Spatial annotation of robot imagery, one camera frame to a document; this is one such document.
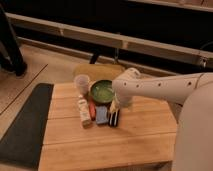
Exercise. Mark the black white striped eraser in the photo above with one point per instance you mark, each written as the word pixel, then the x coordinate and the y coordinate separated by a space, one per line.
pixel 113 119

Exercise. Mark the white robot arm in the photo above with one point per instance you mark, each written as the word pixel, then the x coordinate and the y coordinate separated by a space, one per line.
pixel 193 149

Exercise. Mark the green ceramic bowl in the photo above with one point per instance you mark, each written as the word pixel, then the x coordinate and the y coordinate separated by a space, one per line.
pixel 101 91

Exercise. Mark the translucent ceramic cup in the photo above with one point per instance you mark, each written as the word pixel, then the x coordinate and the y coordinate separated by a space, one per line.
pixel 82 83

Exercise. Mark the orange red small object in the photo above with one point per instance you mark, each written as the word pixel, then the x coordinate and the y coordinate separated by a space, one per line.
pixel 92 110

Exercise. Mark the blue sponge block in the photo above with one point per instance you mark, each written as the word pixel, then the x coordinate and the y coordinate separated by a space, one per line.
pixel 101 115

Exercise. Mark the white plastic bottle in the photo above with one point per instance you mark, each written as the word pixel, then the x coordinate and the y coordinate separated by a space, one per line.
pixel 84 111

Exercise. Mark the dark chair leg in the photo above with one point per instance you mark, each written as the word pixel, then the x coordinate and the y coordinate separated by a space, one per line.
pixel 16 63

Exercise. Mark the dark floor mat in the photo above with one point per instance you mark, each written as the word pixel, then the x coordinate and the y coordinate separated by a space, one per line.
pixel 22 143

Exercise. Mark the wooden shelf rail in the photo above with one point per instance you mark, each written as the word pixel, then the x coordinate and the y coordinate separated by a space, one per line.
pixel 153 48

